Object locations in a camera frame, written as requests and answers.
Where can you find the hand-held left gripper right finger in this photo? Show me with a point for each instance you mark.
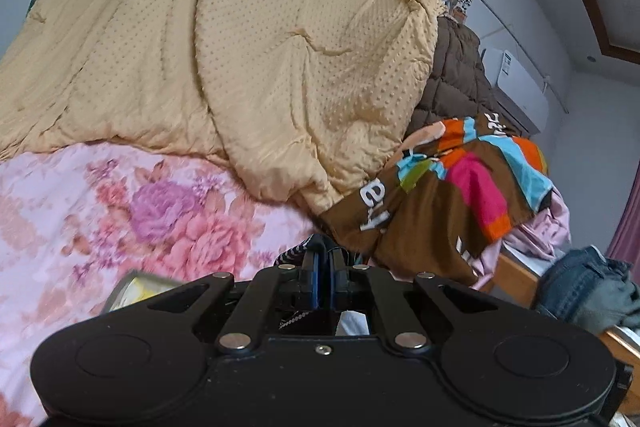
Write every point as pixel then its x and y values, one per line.
pixel 336 279

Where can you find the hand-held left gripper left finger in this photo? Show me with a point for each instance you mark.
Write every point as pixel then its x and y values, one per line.
pixel 312 279

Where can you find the black cloth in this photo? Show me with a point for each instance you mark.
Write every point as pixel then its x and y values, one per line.
pixel 292 253

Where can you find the cartoon print tray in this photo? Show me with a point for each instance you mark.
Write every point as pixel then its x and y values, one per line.
pixel 130 292

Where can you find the brown colourful striped garment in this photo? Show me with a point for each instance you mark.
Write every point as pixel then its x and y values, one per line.
pixel 440 217

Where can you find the light pink cloth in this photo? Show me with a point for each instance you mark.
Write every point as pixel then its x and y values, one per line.
pixel 545 227

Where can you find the brown quilted jacket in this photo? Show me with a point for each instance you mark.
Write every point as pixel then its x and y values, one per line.
pixel 455 72

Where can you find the pink floral bed sheet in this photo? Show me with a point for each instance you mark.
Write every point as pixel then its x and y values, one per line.
pixel 75 217

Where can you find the blue jeans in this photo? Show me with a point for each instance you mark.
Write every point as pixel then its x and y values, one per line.
pixel 585 287

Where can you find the white air conditioner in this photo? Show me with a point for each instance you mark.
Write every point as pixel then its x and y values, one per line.
pixel 515 82

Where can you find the yellow dotted quilt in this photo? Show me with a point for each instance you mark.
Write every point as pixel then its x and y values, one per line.
pixel 200 32

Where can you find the purple curtain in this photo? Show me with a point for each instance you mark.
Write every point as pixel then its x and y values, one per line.
pixel 627 222

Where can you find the recessed ceiling light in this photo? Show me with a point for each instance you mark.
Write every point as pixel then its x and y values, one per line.
pixel 590 58

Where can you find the wooden bed frame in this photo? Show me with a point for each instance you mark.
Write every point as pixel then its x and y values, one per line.
pixel 515 272

